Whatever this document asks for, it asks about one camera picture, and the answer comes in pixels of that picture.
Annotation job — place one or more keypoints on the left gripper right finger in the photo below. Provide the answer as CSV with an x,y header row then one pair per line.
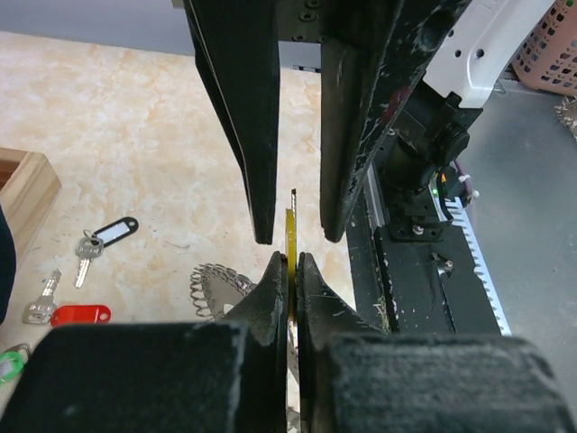
x,y
338,356

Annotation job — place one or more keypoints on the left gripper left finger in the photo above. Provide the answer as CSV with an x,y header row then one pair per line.
x,y
259,392

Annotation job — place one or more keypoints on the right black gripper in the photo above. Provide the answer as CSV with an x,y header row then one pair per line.
x,y
371,55

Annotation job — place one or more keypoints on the black key tag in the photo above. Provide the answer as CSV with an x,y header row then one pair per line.
x,y
117,231

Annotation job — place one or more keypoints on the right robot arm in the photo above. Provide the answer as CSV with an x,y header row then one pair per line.
x,y
431,130

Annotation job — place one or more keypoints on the yellow key tag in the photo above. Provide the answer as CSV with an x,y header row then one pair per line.
x,y
292,261

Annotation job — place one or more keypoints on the red key tag right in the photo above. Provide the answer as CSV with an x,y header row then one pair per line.
x,y
80,314

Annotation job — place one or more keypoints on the small silver key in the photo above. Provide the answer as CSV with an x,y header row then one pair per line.
x,y
40,311

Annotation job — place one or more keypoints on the pink laundry basket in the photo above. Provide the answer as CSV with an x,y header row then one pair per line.
x,y
547,58

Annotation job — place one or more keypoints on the green key tag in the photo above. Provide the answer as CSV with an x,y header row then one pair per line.
x,y
13,360

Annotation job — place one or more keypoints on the dark navy vest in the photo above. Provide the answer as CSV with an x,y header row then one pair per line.
x,y
7,266

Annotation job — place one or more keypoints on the wooden clothes rack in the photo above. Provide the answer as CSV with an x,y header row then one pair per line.
x,y
29,189

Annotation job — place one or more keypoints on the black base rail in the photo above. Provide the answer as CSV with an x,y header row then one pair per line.
x,y
430,277

